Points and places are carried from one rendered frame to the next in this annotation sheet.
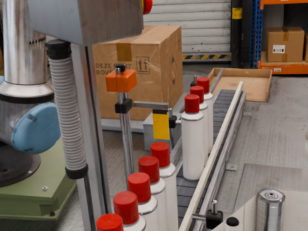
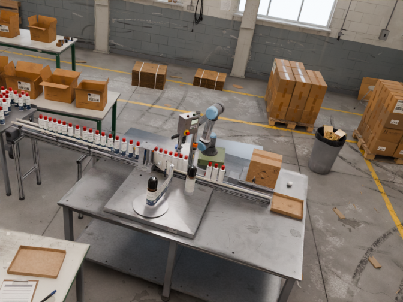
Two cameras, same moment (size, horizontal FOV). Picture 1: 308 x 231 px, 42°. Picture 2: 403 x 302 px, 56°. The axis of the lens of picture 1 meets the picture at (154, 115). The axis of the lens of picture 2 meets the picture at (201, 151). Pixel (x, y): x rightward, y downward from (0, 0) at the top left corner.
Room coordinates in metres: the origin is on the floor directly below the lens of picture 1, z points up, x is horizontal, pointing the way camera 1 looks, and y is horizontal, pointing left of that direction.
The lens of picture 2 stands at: (0.24, -3.08, 3.10)
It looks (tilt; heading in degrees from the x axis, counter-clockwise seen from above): 32 degrees down; 81
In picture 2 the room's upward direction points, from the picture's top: 10 degrees clockwise
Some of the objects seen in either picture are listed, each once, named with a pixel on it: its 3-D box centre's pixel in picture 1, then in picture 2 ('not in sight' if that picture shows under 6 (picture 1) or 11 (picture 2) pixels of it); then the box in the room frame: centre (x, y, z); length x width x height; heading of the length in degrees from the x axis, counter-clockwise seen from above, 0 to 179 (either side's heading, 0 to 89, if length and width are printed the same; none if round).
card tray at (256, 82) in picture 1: (237, 83); (287, 205); (1.61, -0.36, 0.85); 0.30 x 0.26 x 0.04; 160
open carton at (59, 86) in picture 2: not in sight; (62, 84); (-0.92, 1.59, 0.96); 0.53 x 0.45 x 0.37; 82
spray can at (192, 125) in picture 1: (192, 138); (208, 171); (0.84, -0.09, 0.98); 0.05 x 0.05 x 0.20
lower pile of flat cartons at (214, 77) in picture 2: not in sight; (209, 79); (1.41, 4.51, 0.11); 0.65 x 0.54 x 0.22; 167
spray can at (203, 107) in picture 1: (197, 127); (214, 172); (0.90, -0.10, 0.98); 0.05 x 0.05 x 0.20
